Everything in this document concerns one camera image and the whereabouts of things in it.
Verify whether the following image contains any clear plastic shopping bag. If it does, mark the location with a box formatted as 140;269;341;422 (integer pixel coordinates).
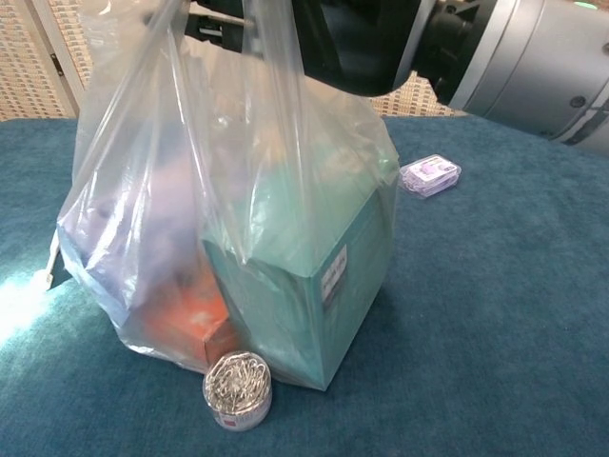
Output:
55;0;401;392

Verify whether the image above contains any teal cardboard box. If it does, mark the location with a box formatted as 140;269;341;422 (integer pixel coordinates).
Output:
201;154;401;392

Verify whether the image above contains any teal tablecloth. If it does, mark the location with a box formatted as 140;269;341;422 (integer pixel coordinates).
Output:
0;113;609;457

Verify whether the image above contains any orange cardboard box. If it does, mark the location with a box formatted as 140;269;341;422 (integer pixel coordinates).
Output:
135;264;240;368

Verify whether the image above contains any woven folding screen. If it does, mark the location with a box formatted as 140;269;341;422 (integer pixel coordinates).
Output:
0;0;463;123

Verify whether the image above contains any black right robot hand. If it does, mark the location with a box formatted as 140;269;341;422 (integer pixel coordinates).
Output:
183;0;430;97

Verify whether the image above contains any small clear purple clip box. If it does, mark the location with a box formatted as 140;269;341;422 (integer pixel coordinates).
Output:
399;152;463;200

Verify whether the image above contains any round clear paperclip tub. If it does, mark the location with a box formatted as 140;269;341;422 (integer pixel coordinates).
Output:
203;350;274;432

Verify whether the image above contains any purple soft package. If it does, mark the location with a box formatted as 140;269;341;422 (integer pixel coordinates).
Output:
57;145;213;313

